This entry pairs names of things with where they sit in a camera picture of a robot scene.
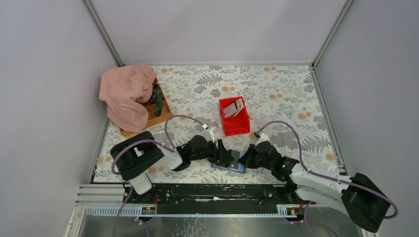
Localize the blue card holder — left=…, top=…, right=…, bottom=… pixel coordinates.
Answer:
left=211, top=152, right=246, bottom=174

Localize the red plastic bin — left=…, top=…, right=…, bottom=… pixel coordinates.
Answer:
left=219, top=96, right=250, bottom=136

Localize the white card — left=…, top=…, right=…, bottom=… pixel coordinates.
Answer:
left=223, top=101, right=239, bottom=118

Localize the dark grey card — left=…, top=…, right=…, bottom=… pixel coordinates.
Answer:
left=229, top=150, right=241, bottom=169

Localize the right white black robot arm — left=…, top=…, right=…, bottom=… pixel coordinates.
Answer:
left=239, top=141, right=390, bottom=233

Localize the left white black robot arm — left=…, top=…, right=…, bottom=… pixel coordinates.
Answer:
left=110, top=131, right=235, bottom=195

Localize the floral patterned table mat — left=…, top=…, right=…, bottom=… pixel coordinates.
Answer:
left=93, top=64, right=341, bottom=185

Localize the wooden organizer tray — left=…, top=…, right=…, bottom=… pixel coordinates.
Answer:
left=120, top=77, right=173, bottom=137

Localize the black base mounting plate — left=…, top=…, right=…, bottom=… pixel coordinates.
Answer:
left=123, top=184, right=308, bottom=215

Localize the dark green patterned item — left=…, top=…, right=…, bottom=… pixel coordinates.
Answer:
left=148, top=83, right=164, bottom=117

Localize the pink cloth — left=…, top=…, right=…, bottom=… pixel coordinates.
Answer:
left=99, top=64, right=157, bottom=132

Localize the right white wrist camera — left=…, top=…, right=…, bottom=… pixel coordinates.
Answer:
left=254, top=132, right=270, bottom=146

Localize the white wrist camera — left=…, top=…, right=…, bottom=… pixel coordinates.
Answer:
left=201, top=123, right=218, bottom=143
left=254, top=132, right=270, bottom=146

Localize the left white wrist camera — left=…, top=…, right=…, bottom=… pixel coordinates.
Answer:
left=201, top=123, right=218, bottom=143

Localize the white slotted cable duct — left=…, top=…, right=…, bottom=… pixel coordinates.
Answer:
left=85, top=205, right=297, bottom=219

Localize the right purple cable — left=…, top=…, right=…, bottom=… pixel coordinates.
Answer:
left=254, top=120, right=399, bottom=237

